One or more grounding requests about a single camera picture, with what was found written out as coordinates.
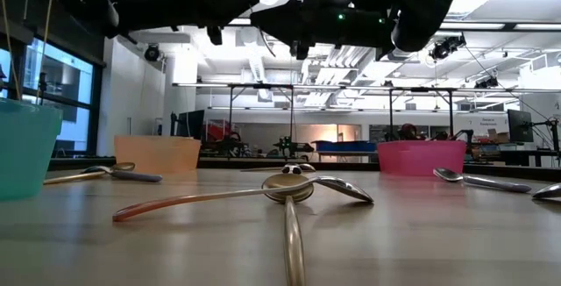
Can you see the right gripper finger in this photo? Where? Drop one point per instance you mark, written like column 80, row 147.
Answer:
column 285, row 10
column 285, row 28

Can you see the gold spoon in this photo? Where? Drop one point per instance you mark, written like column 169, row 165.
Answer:
column 125, row 166
column 293, row 242
column 263, row 169

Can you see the background black robot arm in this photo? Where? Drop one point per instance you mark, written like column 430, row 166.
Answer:
column 289, row 145

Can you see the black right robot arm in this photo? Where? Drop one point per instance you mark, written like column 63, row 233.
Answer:
column 421, row 18

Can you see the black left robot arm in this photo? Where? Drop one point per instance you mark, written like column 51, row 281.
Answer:
column 87, row 7

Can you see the black ceiling spotlight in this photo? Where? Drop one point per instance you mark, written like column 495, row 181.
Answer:
column 152, row 52
column 447, row 47
column 486, row 83

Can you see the black computer monitor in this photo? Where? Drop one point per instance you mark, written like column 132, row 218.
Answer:
column 193, row 123
column 519, row 126

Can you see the person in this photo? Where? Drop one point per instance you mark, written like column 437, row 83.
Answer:
column 407, row 131

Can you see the orange plastic bin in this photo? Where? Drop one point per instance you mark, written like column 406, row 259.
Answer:
column 158, row 154

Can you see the large window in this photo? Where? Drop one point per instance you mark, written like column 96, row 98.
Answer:
column 57, row 84

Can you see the pink plastic bin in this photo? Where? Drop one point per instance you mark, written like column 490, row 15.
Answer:
column 421, row 159

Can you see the cardboard box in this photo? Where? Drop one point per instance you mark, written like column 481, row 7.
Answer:
column 497, row 136

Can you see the green plastic bin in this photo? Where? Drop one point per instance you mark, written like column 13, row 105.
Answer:
column 26, row 154

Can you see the black metal rig frame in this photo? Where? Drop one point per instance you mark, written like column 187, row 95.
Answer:
column 292, row 110
column 450, row 110

